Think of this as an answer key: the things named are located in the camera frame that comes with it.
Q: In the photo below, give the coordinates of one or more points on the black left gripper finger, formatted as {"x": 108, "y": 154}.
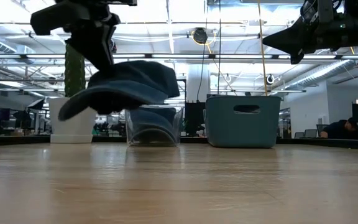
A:
{"x": 109, "y": 43}
{"x": 92, "y": 46}

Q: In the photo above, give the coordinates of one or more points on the green cactus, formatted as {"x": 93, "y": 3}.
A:
{"x": 75, "y": 71}

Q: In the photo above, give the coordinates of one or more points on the teal plastic bin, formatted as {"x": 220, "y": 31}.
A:
{"x": 241, "y": 130}

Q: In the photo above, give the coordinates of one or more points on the silver ceiling duct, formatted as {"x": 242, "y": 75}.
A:
{"x": 322, "y": 73}

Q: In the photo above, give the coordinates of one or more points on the clear plastic bin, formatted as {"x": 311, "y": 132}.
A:
{"x": 180, "y": 124}

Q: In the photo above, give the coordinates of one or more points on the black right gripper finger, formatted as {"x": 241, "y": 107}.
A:
{"x": 291, "y": 42}
{"x": 294, "y": 28}

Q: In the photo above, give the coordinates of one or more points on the person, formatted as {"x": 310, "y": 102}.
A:
{"x": 340, "y": 130}

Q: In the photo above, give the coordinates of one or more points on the black keyboard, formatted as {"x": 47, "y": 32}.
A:
{"x": 194, "y": 118}

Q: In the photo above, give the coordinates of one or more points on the long ceiling light bar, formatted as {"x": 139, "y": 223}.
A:
{"x": 182, "y": 56}

